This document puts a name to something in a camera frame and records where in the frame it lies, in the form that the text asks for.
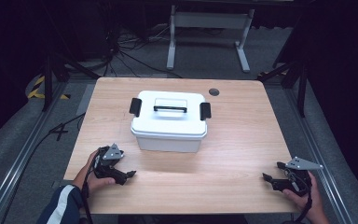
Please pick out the person's left hand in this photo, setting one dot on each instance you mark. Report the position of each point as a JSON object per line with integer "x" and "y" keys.
{"x": 88, "y": 179}

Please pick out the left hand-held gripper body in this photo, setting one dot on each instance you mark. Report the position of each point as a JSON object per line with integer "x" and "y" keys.
{"x": 112, "y": 152}

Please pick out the aluminium floor rail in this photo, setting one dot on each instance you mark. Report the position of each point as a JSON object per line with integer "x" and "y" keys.
{"x": 18, "y": 161}
{"x": 320, "y": 149}

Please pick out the white metal table frame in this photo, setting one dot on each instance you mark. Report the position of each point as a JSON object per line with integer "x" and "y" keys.
{"x": 209, "y": 20}

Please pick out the black box latch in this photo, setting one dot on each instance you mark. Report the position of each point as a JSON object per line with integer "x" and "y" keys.
{"x": 135, "y": 107}
{"x": 205, "y": 111}

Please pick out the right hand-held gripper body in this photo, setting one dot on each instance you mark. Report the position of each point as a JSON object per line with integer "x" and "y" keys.
{"x": 296, "y": 183}

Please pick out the grey round table grommet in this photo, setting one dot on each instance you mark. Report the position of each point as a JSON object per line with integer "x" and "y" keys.
{"x": 213, "y": 91}

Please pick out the person's right hand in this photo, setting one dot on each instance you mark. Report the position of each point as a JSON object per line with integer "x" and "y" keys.
{"x": 315, "y": 202}

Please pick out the black tape floor mark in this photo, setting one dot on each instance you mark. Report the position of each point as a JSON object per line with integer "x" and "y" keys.
{"x": 59, "y": 130}

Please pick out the black metal stand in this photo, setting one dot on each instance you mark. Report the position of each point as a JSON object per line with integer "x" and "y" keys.
{"x": 47, "y": 84}
{"x": 301, "y": 84}

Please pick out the yellow black floor tape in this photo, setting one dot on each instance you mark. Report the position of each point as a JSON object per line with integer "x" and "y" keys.
{"x": 35, "y": 90}

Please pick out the white plastic storage box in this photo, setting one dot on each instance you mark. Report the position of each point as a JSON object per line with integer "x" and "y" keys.
{"x": 167, "y": 144}

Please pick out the white box lid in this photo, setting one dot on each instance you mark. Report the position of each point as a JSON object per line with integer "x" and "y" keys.
{"x": 167, "y": 124}

